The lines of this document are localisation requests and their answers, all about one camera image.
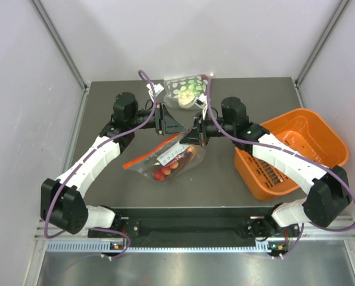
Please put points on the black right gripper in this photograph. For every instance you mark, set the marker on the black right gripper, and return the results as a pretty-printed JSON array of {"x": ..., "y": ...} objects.
[{"x": 199, "y": 135}]

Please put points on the fake red berry bunch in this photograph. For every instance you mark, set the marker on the fake red berry bunch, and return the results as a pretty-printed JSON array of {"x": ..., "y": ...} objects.
[{"x": 165, "y": 173}]

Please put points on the orange plastic basket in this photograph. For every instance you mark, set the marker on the orange plastic basket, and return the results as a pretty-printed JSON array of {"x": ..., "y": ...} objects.
[{"x": 299, "y": 141}]

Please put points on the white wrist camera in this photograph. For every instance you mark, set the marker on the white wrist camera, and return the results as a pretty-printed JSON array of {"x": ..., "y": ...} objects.
[
  {"x": 201, "y": 101},
  {"x": 155, "y": 89}
]

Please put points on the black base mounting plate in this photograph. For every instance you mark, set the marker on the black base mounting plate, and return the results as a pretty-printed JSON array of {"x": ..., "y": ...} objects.
[{"x": 205, "y": 226}]

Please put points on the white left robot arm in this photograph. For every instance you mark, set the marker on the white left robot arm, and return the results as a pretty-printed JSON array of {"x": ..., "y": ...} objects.
[{"x": 62, "y": 199}]

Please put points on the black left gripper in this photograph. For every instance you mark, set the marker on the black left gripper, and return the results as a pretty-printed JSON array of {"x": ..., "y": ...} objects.
[{"x": 165, "y": 123}]

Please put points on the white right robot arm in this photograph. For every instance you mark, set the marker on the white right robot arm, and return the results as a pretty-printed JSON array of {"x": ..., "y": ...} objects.
[{"x": 327, "y": 189}]

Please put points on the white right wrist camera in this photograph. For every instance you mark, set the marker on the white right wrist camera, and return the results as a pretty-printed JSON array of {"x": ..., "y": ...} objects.
[{"x": 201, "y": 101}]

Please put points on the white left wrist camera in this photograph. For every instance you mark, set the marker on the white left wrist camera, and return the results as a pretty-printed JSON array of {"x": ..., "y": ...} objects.
[{"x": 155, "y": 89}]

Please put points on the fake orange-purple fruit slice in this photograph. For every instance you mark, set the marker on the fake orange-purple fruit slice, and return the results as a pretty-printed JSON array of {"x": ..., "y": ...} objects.
[{"x": 190, "y": 154}]

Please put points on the grey slotted cable duct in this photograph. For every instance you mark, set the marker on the grey slotted cable duct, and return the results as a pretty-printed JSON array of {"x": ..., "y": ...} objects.
[{"x": 116, "y": 246}]

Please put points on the clear bag with dotted item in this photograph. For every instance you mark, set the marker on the clear bag with dotted item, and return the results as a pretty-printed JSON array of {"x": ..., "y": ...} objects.
[{"x": 180, "y": 92}]

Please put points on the clear orange-zip bag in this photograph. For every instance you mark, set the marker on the clear orange-zip bag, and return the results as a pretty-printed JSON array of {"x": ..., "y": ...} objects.
[{"x": 167, "y": 152}]

